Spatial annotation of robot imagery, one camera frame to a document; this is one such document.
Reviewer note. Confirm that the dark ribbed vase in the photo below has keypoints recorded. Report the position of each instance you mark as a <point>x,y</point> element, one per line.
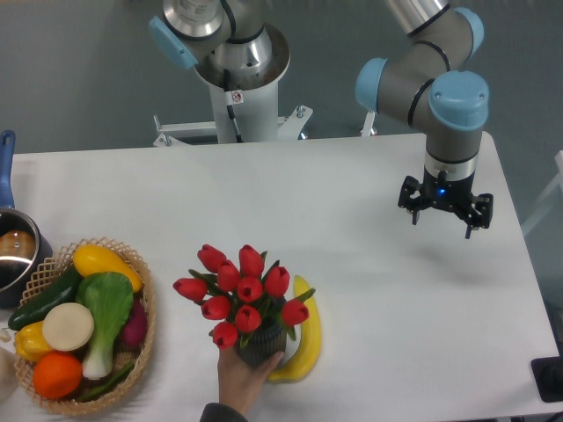
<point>269,338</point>

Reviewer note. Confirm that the orange fruit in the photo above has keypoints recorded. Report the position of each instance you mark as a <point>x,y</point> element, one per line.
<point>57,375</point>

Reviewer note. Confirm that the green bok choy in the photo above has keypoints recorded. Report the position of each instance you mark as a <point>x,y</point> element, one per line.
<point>109,298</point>

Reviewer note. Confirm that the yellow banana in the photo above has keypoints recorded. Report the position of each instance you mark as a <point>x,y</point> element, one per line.
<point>300,364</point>

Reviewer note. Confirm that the person's hand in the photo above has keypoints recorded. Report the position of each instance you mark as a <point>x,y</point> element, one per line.
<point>239,384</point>

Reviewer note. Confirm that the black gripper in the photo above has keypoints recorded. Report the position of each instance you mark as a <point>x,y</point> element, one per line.
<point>451,195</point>

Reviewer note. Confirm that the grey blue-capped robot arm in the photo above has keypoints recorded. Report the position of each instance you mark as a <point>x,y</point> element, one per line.
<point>429,90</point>

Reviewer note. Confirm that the blue-handled saucepan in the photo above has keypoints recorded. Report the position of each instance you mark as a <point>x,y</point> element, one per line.
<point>23,247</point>

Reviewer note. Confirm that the black device at edge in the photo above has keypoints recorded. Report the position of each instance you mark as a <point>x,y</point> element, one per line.
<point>548,378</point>

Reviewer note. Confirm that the dark sleeved forearm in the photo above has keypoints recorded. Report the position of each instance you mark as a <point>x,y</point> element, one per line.
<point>216,412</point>

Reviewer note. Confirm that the green chili pepper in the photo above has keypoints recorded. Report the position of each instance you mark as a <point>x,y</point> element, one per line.
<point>112,382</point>

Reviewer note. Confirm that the yellow bell pepper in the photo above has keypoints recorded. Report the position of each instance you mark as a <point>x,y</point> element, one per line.
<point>30,343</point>

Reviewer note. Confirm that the dark green cucumber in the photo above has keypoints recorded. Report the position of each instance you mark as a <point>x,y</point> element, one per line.
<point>61,291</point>

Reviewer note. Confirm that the woven wicker basket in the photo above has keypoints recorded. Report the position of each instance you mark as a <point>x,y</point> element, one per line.
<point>136,358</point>

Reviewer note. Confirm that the round white radish slice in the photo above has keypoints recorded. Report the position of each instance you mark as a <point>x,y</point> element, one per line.
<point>68,327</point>

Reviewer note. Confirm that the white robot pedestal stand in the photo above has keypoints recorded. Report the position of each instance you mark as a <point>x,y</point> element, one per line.
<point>240,116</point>

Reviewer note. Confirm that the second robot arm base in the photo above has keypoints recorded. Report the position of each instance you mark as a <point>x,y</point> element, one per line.
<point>228,43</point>

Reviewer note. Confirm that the white frame at right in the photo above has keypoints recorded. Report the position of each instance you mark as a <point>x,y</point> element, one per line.
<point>546,200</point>

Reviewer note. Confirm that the white object bottom left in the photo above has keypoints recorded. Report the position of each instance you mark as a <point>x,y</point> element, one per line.
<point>8,378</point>

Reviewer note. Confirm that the purple sweet potato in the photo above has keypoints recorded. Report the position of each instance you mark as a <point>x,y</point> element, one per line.
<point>134,331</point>

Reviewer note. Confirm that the yellow squash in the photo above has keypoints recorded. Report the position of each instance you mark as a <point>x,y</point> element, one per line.
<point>91,258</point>

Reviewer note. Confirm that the red tulip bouquet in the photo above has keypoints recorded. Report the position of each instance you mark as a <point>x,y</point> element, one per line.
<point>237,296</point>

